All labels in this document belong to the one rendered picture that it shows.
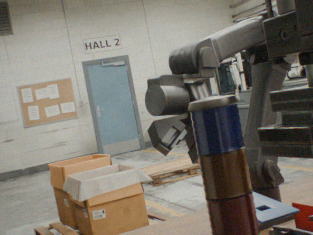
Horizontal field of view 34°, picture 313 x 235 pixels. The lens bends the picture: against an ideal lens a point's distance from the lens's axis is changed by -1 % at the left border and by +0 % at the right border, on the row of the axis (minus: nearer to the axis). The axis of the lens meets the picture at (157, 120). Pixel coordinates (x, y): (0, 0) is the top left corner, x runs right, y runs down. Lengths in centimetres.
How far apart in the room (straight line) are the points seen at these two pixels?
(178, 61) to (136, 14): 1130
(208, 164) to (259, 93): 73
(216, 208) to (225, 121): 7
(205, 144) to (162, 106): 50
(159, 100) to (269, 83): 30
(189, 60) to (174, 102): 9
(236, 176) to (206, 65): 56
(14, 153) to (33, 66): 190
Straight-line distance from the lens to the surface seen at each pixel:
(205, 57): 95
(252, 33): 109
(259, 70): 114
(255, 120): 109
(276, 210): 84
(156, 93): 91
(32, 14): 1170
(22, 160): 1143
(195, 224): 120
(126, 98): 1189
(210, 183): 40
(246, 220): 41
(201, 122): 39
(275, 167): 107
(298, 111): 65
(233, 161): 40
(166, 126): 91
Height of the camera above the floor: 121
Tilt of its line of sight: 3 degrees down
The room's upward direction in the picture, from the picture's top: 10 degrees counter-clockwise
